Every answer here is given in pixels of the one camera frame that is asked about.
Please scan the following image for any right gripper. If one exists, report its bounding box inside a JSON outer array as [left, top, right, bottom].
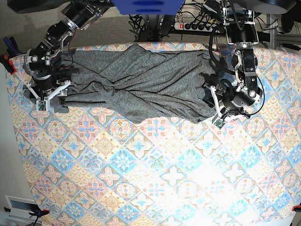
[[23, 52, 73, 111]]

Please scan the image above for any red clamp bottom right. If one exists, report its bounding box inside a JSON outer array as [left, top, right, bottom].
[[292, 204, 301, 213]]

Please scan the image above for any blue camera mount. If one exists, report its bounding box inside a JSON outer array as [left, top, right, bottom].
[[112, 0, 184, 15]]

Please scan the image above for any red clamp bottom left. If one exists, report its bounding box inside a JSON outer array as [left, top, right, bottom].
[[29, 210, 49, 218]]

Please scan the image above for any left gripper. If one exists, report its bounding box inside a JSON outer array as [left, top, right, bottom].
[[203, 79, 265, 129]]

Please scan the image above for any grey t-shirt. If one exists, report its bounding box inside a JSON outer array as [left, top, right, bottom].
[[51, 44, 216, 123]]

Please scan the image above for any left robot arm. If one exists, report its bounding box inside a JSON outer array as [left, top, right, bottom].
[[204, 0, 265, 129]]

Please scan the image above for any patterned tablecloth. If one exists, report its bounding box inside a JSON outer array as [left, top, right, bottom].
[[6, 48, 301, 226]]

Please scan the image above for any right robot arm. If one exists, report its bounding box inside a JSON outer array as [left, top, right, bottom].
[[23, 0, 114, 111]]

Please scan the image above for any power strip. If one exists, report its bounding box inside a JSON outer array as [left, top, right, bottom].
[[174, 22, 216, 32]]

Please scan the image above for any red black clamp left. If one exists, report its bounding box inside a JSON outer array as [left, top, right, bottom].
[[0, 37, 18, 74]]

